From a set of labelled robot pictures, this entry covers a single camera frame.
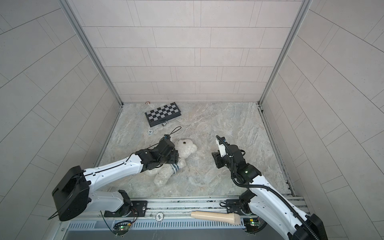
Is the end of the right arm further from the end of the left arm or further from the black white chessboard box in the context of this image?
the black white chessboard box

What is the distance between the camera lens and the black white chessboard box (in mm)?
1044

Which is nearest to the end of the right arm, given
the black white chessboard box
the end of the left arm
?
the end of the left arm
